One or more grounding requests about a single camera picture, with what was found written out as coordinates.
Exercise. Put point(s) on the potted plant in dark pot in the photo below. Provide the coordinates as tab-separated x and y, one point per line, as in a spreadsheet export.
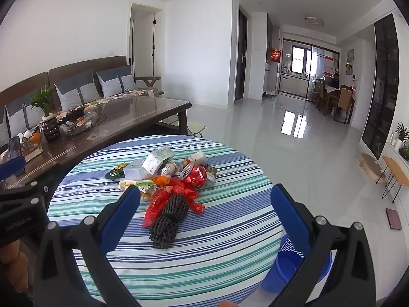
49	129

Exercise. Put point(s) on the crushed printed paper cup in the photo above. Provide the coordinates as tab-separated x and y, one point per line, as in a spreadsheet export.
198	157

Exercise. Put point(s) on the clear plastic container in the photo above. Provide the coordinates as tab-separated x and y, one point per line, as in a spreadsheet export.
134	171

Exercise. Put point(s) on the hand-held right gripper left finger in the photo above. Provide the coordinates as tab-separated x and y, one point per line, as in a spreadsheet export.
123	217

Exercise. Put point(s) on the white green milk carton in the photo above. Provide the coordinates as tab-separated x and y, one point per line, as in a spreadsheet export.
156	163

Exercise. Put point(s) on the round ceiling lamp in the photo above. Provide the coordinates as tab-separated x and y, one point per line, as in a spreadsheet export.
313	21

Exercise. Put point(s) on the white room door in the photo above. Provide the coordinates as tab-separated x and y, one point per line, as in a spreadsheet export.
143	44

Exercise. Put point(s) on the wall picture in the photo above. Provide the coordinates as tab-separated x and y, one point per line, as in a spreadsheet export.
349	60

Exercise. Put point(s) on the striped tablecloth on round table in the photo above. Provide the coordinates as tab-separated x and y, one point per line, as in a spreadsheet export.
207	246

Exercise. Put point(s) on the glass snack tray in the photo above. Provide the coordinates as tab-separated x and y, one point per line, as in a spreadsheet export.
76	124

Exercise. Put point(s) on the pale yellow wrapper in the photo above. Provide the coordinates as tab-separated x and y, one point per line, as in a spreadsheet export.
126	184

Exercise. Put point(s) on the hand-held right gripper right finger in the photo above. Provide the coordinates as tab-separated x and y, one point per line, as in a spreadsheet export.
289	220

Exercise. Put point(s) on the black foam net sleeve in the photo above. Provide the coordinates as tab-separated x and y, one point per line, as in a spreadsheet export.
166	227

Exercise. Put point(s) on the person's left hand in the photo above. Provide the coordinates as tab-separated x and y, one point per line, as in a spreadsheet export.
16	268

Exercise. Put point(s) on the dark entrance door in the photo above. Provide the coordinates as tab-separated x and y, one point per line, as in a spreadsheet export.
241	64

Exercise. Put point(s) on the dark woven coaster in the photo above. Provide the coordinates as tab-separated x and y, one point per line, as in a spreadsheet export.
99	118

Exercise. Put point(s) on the yellow green snack packet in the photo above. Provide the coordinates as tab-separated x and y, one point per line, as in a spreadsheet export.
211	170

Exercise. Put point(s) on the wooden dining table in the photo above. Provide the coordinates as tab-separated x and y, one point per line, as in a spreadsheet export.
332	92

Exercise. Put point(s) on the grey blue cushion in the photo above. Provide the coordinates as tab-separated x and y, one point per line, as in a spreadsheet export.
75	92
111	83
19	118

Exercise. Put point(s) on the white plastic wrapper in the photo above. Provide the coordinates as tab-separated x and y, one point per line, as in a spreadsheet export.
211	180

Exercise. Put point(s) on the red wall hanging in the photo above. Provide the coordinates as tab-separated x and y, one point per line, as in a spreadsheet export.
275	55

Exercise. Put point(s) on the wooden side table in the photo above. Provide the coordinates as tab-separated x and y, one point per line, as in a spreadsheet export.
397	171

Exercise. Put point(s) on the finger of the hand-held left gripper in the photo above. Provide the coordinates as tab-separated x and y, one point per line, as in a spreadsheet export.
12	167

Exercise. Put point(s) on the dark green snack packet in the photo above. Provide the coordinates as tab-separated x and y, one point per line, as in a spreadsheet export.
114	173

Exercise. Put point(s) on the plant in white pot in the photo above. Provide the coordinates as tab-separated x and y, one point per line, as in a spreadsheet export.
400	142

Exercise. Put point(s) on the blue plastic waste basket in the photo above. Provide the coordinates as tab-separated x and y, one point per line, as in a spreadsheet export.
284	267

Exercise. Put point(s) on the beige snack packet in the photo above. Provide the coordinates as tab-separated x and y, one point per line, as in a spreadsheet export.
168	168

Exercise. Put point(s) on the pale green seat chair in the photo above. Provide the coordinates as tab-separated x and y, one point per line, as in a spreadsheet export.
195	128

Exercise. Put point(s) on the white kitchen counter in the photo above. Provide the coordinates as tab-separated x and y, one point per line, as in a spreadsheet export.
294	83

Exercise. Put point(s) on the patterned sofa cover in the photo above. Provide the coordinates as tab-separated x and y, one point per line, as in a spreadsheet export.
127	94

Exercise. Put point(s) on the dark glass cabinet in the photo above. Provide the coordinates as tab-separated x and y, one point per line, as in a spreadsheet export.
382	86

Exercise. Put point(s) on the red plastic wrapper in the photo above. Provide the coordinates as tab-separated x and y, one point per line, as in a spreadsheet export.
153	206

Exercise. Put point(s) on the red drink can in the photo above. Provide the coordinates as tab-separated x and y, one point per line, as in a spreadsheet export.
196	177

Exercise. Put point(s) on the red floor mat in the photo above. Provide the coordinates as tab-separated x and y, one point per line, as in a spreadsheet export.
393	219

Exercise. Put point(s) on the smartphone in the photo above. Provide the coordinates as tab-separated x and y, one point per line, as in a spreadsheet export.
15	148

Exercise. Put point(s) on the small green plant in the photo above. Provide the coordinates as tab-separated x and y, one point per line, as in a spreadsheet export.
405	152

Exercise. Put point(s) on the brown sofa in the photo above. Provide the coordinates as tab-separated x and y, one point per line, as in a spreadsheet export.
73	67

